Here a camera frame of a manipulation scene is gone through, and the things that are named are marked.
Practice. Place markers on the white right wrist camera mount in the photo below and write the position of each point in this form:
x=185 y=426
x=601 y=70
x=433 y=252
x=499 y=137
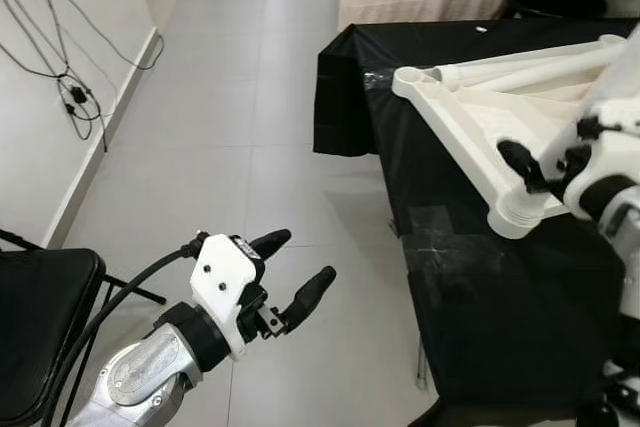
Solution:
x=610 y=162

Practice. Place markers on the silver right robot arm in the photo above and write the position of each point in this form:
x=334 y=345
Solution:
x=625 y=227

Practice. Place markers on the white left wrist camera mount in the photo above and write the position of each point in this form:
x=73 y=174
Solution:
x=225 y=287

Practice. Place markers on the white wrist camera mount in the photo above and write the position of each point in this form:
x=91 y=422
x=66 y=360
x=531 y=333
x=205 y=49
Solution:
x=225 y=287
x=610 y=162

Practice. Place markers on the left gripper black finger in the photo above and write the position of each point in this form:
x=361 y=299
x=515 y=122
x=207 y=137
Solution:
x=310 y=297
x=270 y=242

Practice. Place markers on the clear plastic bag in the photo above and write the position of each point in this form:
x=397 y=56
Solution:
x=382 y=77

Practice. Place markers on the white plastic children table top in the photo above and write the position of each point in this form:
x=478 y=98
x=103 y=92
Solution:
x=470 y=117

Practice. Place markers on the black power adapter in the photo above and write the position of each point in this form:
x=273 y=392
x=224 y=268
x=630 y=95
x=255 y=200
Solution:
x=76 y=95

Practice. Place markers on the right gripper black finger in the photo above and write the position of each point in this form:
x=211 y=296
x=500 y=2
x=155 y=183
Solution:
x=520 y=162

